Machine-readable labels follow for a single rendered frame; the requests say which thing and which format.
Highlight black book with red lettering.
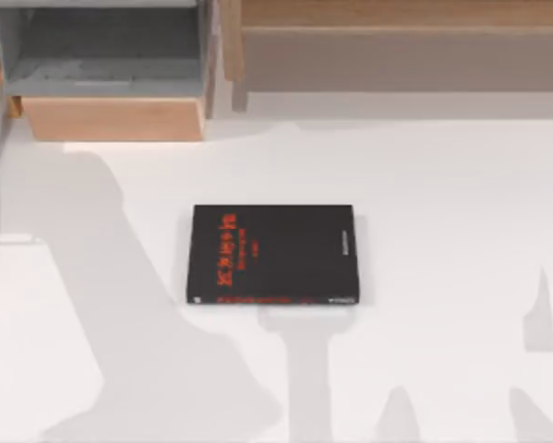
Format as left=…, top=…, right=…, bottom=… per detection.
left=186, top=203, right=362, bottom=306

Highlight pale wooden drawer front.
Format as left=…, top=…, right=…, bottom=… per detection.
left=20, top=95, right=207, bottom=142

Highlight wooden open shelf unit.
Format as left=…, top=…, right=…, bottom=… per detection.
left=219, top=0, right=553, bottom=114

